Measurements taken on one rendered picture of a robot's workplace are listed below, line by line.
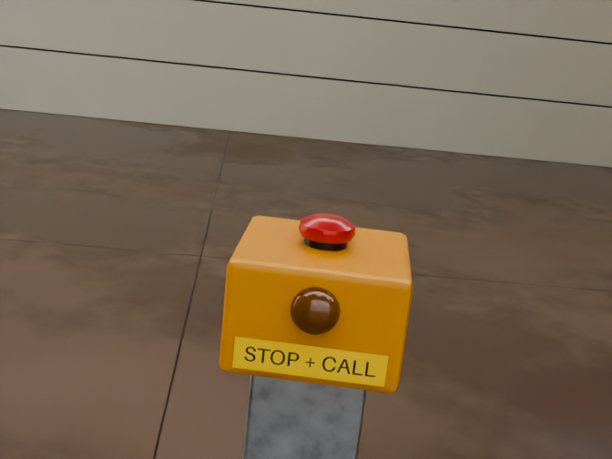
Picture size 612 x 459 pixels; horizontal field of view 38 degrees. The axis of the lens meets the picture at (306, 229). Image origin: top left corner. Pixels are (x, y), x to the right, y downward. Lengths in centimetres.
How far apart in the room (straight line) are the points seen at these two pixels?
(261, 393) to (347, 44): 663
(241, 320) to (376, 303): 9
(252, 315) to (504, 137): 697
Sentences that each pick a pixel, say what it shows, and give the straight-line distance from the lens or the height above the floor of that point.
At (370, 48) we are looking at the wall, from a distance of 721.
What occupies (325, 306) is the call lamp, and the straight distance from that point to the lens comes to 56.
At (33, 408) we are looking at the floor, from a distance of 270.
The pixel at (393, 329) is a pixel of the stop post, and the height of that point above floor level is 105.
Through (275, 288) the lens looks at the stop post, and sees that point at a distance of 57.
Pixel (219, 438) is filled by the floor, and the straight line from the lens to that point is 256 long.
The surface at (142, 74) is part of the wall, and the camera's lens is 725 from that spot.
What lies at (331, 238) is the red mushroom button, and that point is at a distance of 60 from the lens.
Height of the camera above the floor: 126
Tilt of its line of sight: 16 degrees down
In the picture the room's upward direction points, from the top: 6 degrees clockwise
